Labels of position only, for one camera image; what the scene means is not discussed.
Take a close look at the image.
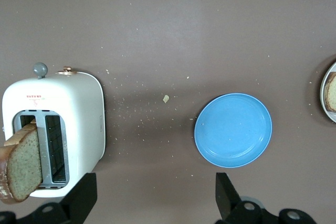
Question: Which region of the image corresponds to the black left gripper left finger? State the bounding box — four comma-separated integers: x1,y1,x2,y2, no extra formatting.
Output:
0,173,98,224

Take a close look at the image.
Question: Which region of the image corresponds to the beige round plate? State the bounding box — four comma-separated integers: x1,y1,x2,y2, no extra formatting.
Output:
320,61,336,124

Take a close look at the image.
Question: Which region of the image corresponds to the white two-slot toaster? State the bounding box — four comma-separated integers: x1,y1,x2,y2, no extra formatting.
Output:
2,62,106,198

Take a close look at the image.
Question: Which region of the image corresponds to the blue round plate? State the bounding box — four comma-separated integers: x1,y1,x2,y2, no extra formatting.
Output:
194,92,273,168

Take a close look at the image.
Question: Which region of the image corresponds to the brown bread slice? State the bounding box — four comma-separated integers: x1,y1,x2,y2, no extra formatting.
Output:
0,119,44,205
325,71,336,112

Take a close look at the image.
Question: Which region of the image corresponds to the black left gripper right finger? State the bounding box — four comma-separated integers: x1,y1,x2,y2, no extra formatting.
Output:
215,173,317,224

